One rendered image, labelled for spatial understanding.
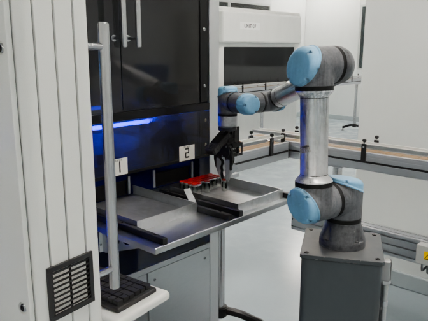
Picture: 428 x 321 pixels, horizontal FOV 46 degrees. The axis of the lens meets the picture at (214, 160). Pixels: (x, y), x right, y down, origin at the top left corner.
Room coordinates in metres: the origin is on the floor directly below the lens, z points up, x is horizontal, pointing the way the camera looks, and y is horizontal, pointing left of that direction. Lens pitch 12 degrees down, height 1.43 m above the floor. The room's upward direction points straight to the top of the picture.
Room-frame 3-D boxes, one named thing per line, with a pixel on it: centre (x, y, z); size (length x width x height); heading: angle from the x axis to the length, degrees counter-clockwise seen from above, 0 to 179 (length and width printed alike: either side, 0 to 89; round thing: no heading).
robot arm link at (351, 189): (1.60, -0.42, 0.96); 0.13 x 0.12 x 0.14; 123
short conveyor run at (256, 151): (2.50, -0.13, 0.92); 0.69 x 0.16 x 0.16; 138
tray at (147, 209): (1.68, 0.27, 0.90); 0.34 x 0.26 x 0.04; 48
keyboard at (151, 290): (1.28, 0.35, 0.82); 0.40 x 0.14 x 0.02; 55
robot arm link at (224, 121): (1.94, -0.05, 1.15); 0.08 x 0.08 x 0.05
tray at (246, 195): (1.85, -0.04, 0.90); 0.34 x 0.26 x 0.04; 47
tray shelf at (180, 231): (1.76, 0.10, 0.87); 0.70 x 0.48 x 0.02; 138
